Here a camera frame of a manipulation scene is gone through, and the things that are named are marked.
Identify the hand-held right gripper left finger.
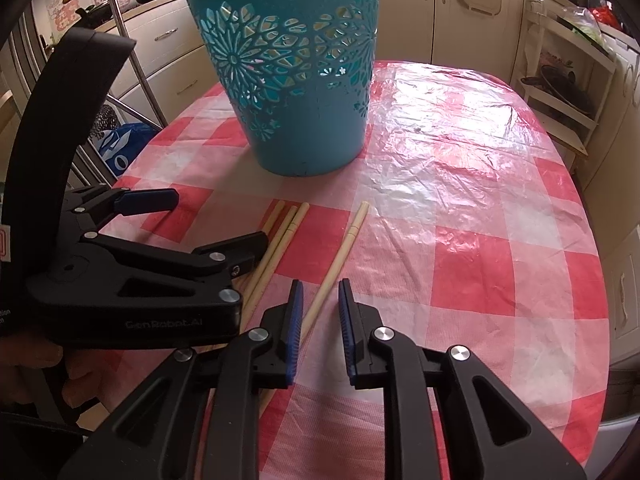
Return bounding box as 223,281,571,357
57,280,305,480

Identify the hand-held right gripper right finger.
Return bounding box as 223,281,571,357
338,279,586,480

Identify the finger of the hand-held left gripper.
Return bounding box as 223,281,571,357
60,231,270,312
66,186,180,232

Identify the wooden chopstick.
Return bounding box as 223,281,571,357
300,201,372,333
244,202,311,322
241,204,298,311
239,200,286,292

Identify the teal perforated plastic bin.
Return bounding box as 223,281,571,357
180,0,383,178

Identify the person's left hand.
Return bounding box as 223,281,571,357
0,342,117,409

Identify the blue plastic bag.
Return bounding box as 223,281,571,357
96,122,162,179

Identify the dark mesh pouch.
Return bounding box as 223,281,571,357
90,102,122,139

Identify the cream drawer cabinet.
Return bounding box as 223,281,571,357
107,0,226,126

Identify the red white checkered tablecloth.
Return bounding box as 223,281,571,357
65,60,613,480

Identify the cream door cabinet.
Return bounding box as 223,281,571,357
377,0,566,88

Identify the white plastic bin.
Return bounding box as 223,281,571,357
597,417,640,480

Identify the cream side cabinet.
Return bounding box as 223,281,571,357
575,110,640,368

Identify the black pan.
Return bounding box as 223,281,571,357
520,65,596,111

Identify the white shelf rack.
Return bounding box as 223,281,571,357
517,0,618,161

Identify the white washing machine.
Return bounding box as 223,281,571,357
617,42,640,126

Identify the clear plastic bag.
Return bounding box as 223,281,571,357
557,6,613,53

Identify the red bag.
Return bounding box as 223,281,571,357
590,4,621,26

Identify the silver metal tube frame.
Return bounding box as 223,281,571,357
70,0,170,186

